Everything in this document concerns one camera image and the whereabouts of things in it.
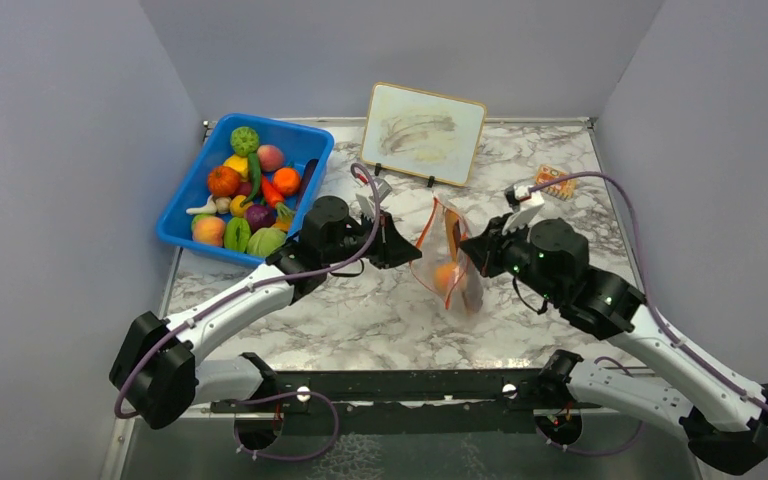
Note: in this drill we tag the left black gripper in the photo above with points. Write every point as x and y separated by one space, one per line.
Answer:
397 249

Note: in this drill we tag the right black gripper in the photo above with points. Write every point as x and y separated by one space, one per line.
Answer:
483 247

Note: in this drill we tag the clear zip top bag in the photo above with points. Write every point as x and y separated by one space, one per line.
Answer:
433 245

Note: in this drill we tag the toy green starfruit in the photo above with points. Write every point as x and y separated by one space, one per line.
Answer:
237 235

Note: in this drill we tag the toy orange pumpkin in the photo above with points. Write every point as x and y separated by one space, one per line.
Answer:
223 181

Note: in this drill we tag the toy peach bottom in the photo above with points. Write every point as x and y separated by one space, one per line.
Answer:
209 231

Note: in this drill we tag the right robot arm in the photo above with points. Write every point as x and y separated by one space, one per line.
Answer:
720 414

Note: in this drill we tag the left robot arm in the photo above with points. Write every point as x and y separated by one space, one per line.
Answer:
163 365

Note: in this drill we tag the orange snack packet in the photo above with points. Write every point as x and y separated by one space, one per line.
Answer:
563 190

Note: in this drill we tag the whiteboard on stand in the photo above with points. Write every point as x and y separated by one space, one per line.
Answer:
421 133

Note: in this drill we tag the toy purple eggplant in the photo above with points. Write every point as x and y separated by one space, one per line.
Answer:
306 178

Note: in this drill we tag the toy orange tangerine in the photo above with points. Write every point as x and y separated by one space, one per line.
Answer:
287 181

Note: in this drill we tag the toy carrot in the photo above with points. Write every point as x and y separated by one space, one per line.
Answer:
276 201

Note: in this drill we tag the toy green cabbage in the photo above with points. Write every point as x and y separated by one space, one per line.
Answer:
265 241

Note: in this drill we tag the toy green chili pepper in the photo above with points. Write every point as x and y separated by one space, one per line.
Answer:
254 175

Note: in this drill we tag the toy yellow lemon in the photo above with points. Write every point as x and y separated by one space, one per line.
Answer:
239 205

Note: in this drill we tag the toy garlic bulb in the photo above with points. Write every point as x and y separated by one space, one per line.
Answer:
223 205

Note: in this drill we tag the toy yellow bell pepper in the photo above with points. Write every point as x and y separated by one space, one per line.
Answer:
239 164

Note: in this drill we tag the toy green lettuce ball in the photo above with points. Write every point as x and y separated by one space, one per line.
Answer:
244 141

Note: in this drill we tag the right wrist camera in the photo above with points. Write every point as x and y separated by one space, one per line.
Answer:
525 202

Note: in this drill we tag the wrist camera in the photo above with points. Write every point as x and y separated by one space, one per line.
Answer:
525 202
371 192

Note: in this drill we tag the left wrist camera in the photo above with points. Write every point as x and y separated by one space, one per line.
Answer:
371 192

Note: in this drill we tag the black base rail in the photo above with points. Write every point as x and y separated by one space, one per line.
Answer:
387 402

